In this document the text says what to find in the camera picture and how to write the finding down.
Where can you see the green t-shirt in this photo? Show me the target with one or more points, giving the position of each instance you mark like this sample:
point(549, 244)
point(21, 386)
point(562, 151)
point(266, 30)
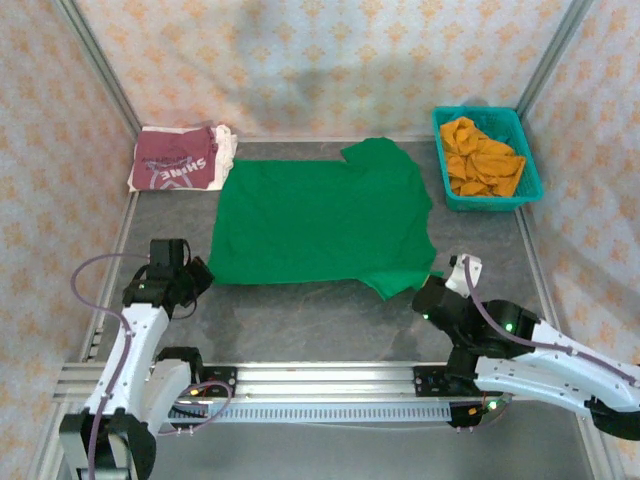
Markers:
point(320, 220)

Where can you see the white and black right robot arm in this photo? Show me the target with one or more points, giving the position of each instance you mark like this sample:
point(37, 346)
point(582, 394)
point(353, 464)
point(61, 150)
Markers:
point(575, 350)

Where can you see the folded maroon shirt stack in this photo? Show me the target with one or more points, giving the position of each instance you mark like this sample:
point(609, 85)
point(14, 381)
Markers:
point(226, 147)

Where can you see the teal plastic laundry basket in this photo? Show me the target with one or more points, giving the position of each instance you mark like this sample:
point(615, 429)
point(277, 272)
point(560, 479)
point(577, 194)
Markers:
point(492, 205)

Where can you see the maroon printed t-shirt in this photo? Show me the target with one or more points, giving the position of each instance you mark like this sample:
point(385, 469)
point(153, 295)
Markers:
point(165, 160)

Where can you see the orange t-shirt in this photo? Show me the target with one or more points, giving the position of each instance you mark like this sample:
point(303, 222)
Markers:
point(475, 170)

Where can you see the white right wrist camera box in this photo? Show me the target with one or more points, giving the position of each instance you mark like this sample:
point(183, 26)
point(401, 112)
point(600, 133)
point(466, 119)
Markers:
point(457, 275)

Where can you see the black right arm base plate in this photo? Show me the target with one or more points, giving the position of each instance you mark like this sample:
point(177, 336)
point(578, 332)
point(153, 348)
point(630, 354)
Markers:
point(430, 382)

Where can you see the aluminium table side rail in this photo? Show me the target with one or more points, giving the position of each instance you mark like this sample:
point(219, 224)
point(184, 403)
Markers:
point(127, 220)
point(530, 240)

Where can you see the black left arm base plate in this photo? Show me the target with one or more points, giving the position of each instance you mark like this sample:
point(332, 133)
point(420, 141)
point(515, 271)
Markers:
point(222, 375)

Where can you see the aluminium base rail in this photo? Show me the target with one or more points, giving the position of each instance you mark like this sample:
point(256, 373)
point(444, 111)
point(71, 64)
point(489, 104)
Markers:
point(325, 382)

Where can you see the aluminium table back rail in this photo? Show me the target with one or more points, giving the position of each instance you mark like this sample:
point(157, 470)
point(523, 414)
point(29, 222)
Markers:
point(300, 138)

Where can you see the aluminium frame post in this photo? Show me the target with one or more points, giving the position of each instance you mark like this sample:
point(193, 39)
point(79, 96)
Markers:
point(554, 55)
point(99, 65)

